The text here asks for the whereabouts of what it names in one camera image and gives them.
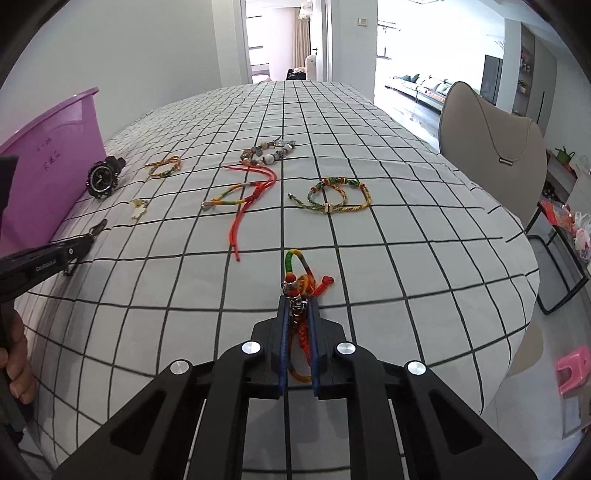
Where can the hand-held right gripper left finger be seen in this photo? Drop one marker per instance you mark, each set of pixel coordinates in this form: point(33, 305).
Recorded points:
point(282, 350)

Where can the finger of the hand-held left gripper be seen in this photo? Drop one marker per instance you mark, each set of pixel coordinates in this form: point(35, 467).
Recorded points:
point(71, 268)
point(85, 239)

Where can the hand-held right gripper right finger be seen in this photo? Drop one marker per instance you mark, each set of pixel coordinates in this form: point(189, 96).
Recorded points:
point(315, 350)

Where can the black wrist watch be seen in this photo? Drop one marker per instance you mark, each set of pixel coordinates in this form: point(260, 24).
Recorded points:
point(101, 180)

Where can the purple plastic basin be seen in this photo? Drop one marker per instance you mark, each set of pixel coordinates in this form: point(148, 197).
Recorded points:
point(55, 152)

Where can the person's left hand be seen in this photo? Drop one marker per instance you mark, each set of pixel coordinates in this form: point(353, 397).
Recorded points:
point(21, 364)

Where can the white charm pendant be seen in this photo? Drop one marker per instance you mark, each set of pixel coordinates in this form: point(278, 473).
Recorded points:
point(139, 208)

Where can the white black checked tablecloth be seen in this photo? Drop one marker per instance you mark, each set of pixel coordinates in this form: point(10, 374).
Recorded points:
point(323, 138)

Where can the pink plastic stool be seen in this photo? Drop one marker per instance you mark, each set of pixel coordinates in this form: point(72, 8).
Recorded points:
point(575, 371)

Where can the dark cloth pile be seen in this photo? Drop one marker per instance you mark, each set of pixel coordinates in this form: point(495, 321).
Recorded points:
point(296, 74)

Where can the beige dining chair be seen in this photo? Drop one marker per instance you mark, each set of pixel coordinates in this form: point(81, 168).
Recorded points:
point(489, 138)

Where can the pile of red packets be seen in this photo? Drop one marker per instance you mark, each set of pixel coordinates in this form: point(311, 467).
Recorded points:
point(565, 221)

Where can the white plush toy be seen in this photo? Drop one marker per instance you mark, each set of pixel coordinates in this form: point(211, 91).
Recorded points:
point(312, 67)

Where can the light grey sofa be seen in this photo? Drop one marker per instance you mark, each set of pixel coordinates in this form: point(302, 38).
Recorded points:
point(422, 87)

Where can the beige curtain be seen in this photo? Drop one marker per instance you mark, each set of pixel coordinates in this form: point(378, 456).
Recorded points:
point(302, 39)

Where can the green watering can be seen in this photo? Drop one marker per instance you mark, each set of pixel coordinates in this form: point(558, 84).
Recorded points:
point(565, 156)

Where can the black cabinet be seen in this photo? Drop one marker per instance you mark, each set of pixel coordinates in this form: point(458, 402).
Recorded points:
point(491, 81)

